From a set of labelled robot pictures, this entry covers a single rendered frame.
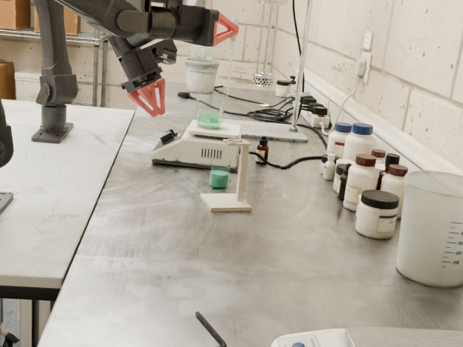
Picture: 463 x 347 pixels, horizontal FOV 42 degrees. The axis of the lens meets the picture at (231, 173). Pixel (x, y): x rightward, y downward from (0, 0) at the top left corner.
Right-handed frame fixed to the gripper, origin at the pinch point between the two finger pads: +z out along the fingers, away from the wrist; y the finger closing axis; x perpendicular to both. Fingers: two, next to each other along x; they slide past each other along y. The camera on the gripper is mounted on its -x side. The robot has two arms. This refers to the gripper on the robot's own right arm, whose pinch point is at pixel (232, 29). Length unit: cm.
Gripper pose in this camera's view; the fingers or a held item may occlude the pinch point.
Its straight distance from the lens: 121.3
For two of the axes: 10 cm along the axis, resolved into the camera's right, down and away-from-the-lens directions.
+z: 8.0, -0.7, 5.9
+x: -1.1, 9.6, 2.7
